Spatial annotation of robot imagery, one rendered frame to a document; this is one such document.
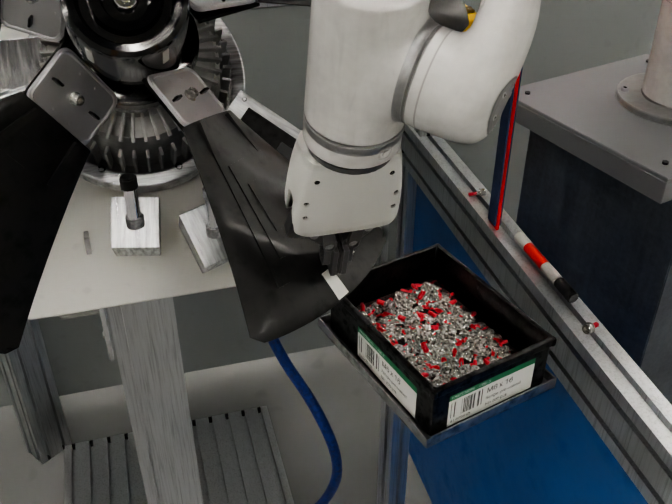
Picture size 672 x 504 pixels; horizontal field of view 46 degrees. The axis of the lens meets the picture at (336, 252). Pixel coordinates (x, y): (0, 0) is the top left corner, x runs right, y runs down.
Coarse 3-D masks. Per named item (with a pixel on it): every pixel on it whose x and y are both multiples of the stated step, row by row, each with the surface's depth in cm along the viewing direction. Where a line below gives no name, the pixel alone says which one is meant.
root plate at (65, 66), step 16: (64, 48) 76; (48, 64) 75; (64, 64) 77; (80, 64) 78; (48, 80) 76; (64, 80) 77; (80, 80) 79; (96, 80) 80; (32, 96) 75; (48, 96) 77; (64, 96) 78; (96, 96) 81; (112, 96) 82; (48, 112) 77; (64, 112) 79; (80, 112) 80; (96, 112) 82; (80, 128) 81; (96, 128) 82
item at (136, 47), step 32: (64, 0) 73; (96, 0) 74; (160, 0) 75; (96, 32) 74; (128, 32) 74; (160, 32) 75; (192, 32) 86; (96, 64) 77; (128, 64) 75; (160, 64) 78; (192, 64) 86; (128, 96) 84
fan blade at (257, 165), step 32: (192, 128) 78; (224, 128) 82; (224, 160) 78; (256, 160) 82; (288, 160) 87; (224, 192) 77; (256, 192) 79; (224, 224) 75; (256, 224) 77; (256, 256) 76; (288, 256) 78; (256, 288) 75; (288, 288) 77; (320, 288) 80; (352, 288) 82; (256, 320) 74; (288, 320) 76
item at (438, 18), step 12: (264, 0) 80; (276, 0) 80; (288, 0) 80; (300, 0) 80; (432, 0) 84; (444, 0) 84; (456, 0) 85; (432, 12) 83; (444, 12) 83; (456, 12) 84; (444, 24) 83; (456, 24) 83; (468, 24) 84
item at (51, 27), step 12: (12, 0) 80; (24, 0) 80; (48, 0) 80; (0, 12) 80; (12, 12) 81; (24, 12) 80; (36, 12) 80; (48, 12) 80; (60, 12) 80; (12, 24) 81; (24, 24) 81; (36, 24) 81; (48, 24) 81; (60, 24) 81; (36, 36) 82; (48, 36) 82; (60, 36) 82
